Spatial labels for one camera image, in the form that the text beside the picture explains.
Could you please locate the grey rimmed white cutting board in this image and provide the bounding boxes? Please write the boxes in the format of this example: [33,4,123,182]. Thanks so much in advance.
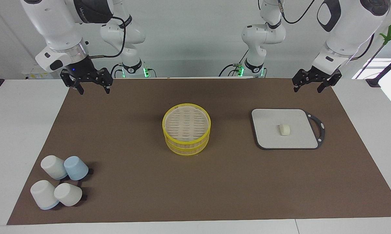
[251,108,326,150]

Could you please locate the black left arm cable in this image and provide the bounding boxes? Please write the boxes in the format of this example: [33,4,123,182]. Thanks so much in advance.
[278,0,376,62]

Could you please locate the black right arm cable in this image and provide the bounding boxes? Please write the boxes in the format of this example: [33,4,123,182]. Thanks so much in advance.
[88,16,126,59]

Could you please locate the light blue plastic cup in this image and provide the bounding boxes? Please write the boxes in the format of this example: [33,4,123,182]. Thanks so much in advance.
[64,156,89,181]

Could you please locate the cream cup with blue rim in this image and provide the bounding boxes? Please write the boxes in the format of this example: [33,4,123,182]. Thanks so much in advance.
[30,180,60,210]

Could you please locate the black base power cable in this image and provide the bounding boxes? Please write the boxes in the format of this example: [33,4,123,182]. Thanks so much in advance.
[219,63,246,77]
[110,63,123,78]

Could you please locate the green clamp on grey rod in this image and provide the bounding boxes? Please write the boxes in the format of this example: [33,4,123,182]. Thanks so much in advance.
[355,24,391,79]

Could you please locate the brown table mat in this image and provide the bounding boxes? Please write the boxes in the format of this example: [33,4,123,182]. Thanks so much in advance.
[6,78,391,225]

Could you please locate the black stand leg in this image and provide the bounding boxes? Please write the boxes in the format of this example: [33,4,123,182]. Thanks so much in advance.
[366,51,391,87]

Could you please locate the yellow bamboo steamer base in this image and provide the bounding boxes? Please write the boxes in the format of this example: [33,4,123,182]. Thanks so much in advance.
[165,133,211,157]

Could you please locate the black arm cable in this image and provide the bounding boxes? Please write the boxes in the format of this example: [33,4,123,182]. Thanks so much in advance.
[88,16,126,59]
[278,0,376,62]

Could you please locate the white box with yellow label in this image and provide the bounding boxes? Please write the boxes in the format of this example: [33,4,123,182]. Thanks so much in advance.
[22,63,60,80]

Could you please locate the cream plastic cup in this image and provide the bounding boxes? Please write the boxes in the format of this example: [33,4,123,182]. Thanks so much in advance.
[54,183,83,207]
[41,155,68,180]

